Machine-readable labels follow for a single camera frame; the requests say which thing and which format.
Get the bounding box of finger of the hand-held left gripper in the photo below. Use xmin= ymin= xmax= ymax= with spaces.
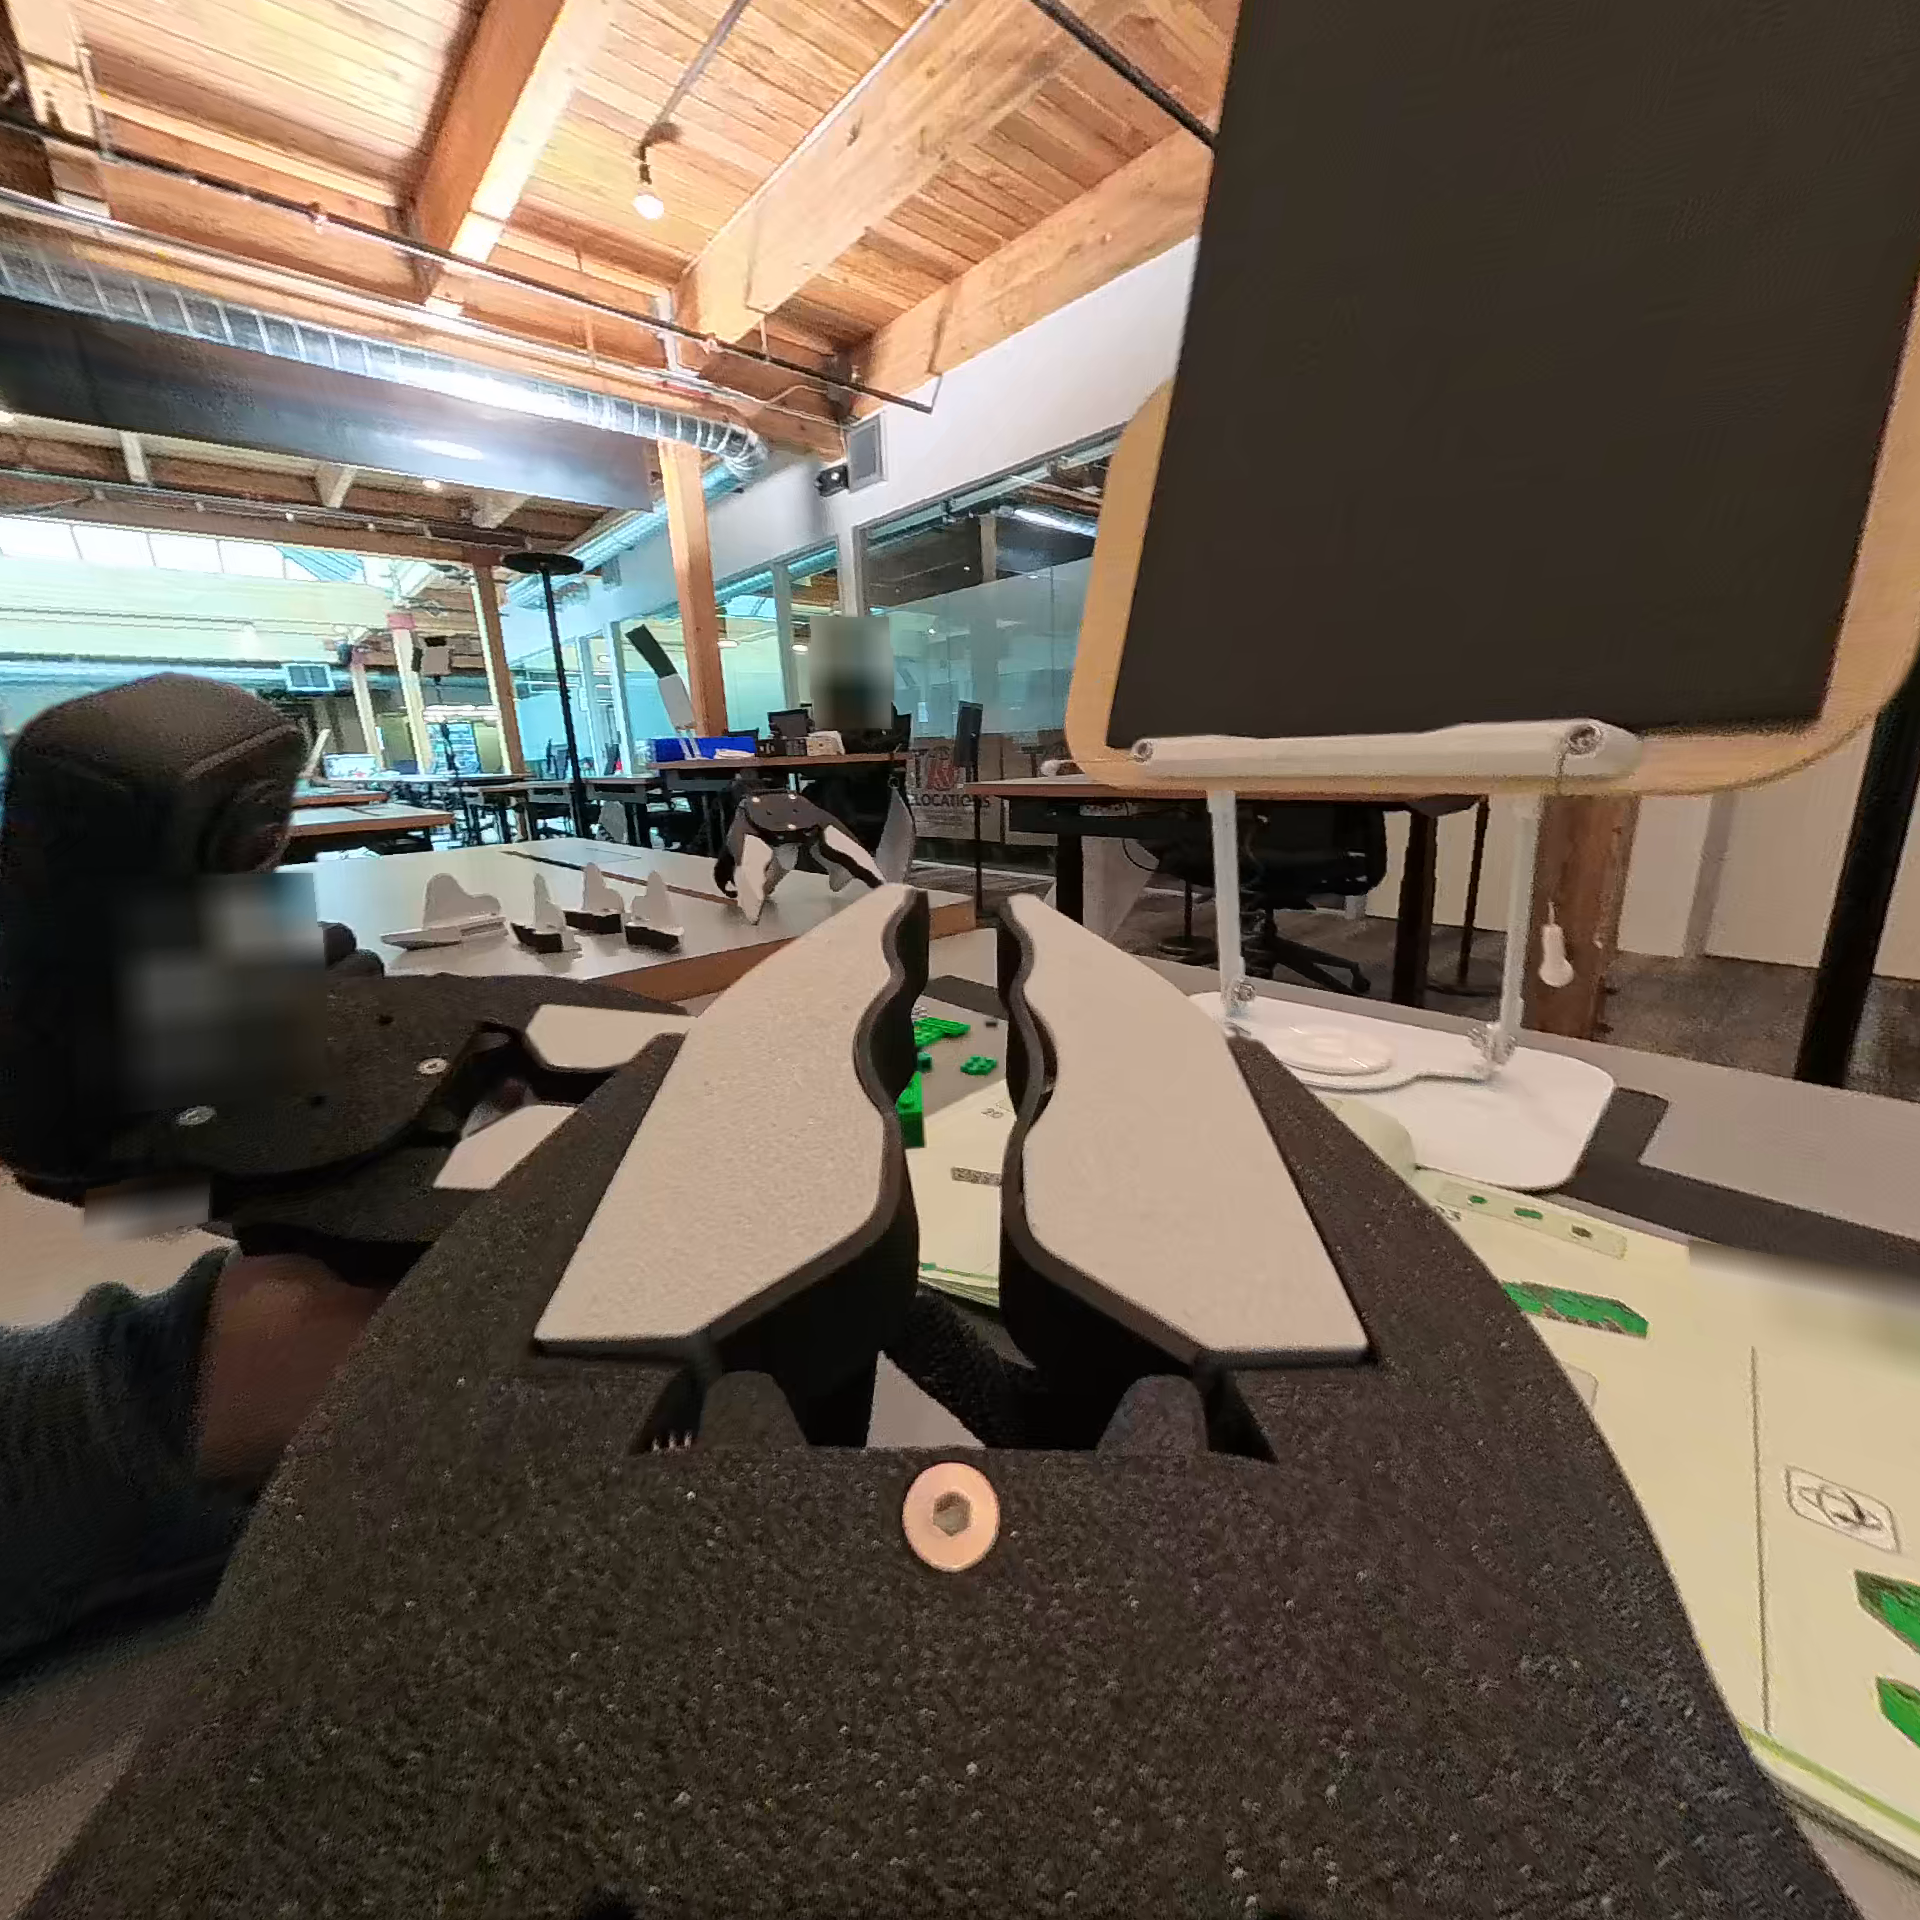
xmin=525 ymin=1003 xmax=697 ymax=1077
xmin=431 ymin=1101 xmax=581 ymax=1194

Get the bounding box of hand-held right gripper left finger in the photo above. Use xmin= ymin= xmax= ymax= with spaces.
xmin=531 ymin=882 xmax=934 ymax=1449

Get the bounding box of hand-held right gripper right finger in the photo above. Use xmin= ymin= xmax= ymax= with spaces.
xmin=992 ymin=896 xmax=1375 ymax=1419

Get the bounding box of person's left forearm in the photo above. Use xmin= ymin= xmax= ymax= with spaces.
xmin=0 ymin=1272 xmax=229 ymax=1669

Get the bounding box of grey desk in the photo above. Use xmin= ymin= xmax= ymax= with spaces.
xmin=0 ymin=959 xmax=1920 ymax=1920

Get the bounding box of person's left hand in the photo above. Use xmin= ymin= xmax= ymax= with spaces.
xmin=196 ymin=1252 xmax=396 ymax=1485

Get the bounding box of spare hand-held gripper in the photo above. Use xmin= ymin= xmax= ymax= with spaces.
xmin=711 ymin=789 xmax=922 ymax=924

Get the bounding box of white table with wooden edge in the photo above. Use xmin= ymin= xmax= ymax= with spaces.
xmin=285 ymin=832 xmax=975 ymax=1003

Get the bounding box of black office chair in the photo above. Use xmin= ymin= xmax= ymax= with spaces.
xmin=1162 ymin=803 xmax=1390 ymax=994

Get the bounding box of white panel stand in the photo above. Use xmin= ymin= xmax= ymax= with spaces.
xmin=1128 ymin=720 xmax=1645 ymax=1194

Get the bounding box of wooden table with black legs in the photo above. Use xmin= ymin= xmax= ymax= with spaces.
xmin=959 ymin=773 xmax=1488 ymax=1008

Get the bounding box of toy brick instruction booklet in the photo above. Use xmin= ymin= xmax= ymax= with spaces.
xmin=912 ymin=975 xmax=1920 ymax=1872

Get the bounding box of black pole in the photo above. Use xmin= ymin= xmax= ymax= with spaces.
xmin=1793 ymin=703 xmax=1920 ymax=1090

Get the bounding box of silver air duct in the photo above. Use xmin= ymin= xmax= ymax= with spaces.
xmin=0 ymin=240 xmax=770 ymax=498

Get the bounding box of black panel with wooden frame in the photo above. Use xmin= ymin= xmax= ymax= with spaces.
xmin=1061 ymin=0 xmax=1920 ymax=798

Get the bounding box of black cable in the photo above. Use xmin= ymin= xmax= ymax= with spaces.
xmin=1033 ymin=0 xmax=1220 ymax=146

